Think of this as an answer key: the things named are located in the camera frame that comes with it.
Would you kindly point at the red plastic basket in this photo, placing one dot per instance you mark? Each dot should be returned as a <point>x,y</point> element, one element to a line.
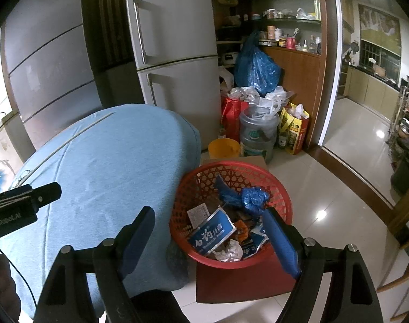
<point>191,188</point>

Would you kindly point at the yellow shopping bag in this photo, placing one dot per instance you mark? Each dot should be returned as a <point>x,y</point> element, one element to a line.
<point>295,131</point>

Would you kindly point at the white plastic bags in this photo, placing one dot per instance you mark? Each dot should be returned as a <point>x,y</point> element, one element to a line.
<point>254,96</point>

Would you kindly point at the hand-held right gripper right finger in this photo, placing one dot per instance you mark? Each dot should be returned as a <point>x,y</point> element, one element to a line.
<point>280,242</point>

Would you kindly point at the wooden shelf cabinet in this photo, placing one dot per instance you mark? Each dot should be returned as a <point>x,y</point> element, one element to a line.
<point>302,74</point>

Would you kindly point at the white tissue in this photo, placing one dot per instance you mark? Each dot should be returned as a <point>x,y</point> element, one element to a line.
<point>229,250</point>

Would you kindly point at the blue toothpaste box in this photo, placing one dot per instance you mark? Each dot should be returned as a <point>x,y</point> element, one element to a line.
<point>212,232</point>

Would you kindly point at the red gift bag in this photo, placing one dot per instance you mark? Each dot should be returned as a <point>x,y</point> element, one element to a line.
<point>233,117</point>

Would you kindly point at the wooden chair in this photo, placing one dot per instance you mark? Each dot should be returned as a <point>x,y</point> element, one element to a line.
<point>402,282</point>

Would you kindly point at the white medicine box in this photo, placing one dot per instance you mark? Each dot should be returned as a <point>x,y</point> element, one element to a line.
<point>197,215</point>

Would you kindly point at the blue tablecloth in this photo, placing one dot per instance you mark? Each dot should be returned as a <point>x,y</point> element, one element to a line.
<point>117,161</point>

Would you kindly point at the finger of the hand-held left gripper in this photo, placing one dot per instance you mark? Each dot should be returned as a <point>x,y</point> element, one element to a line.
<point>48,191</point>

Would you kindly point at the kitchen counter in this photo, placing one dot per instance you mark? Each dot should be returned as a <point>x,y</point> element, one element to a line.
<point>372,87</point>

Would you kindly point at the metal storage rack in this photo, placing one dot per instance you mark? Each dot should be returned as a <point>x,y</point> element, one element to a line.
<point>407,124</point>

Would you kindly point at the large blue plastic bag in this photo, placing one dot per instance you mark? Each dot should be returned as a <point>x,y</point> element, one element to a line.
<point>258,67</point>

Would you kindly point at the silver refrigerator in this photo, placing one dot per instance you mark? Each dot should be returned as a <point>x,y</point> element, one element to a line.
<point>174,40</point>

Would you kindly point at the orange wrapper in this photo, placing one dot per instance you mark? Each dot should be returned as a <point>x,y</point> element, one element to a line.
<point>241,230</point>

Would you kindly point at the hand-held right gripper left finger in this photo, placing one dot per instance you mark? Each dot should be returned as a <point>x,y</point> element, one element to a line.
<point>137,242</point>

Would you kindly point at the clear water jug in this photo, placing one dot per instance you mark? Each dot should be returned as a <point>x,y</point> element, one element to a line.
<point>258,134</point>

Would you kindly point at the yellow plastic bucket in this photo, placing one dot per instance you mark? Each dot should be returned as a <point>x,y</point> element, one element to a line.
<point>224,148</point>

